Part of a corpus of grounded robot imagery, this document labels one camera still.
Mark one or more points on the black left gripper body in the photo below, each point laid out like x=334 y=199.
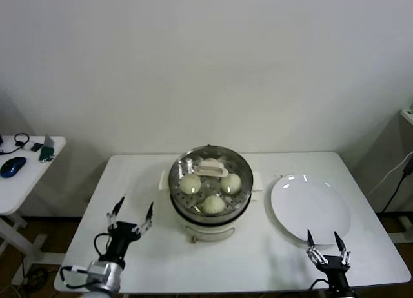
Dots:
x=122 y=233

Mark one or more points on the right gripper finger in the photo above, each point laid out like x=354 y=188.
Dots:
x=339 y=243
x=310 y=240

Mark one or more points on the blue computer mouse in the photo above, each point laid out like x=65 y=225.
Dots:
x=13 y=166

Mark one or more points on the small white device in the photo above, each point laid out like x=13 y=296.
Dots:
x=30 y=145

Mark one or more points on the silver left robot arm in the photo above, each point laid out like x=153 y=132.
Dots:
x=111 y=283

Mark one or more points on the white steamed baozi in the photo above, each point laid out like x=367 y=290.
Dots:
x=190 y=184
x=213 y=204
x=231 y=183
x=211 y=160

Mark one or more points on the cream shelf unit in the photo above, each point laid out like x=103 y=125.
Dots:
x=407 y=130

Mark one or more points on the white electric cooker base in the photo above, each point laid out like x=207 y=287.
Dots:
x=209 y=230

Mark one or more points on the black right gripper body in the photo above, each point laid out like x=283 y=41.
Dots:
x=335 y=265

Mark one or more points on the stainless steel steamer basket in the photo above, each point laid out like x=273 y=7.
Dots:
x=209 y=218

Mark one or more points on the white side table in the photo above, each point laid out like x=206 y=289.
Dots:
x=35 y=182

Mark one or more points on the small black device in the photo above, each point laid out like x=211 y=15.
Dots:
x=38 y=146

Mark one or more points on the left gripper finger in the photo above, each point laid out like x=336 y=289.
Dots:
x=150 y=212
x=120 y=205

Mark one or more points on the pale green appliance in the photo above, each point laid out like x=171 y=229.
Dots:
x=409 y=112

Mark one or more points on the white round plate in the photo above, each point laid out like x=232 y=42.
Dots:
x=309 y=207

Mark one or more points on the round glass lid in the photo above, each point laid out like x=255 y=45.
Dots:
x=211 y=169

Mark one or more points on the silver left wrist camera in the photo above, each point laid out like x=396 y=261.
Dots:
x=98 y=269

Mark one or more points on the green handheld tool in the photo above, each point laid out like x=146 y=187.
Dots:
x=47 y=153

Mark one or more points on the white stand foot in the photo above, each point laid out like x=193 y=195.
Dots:
x=401 y=237

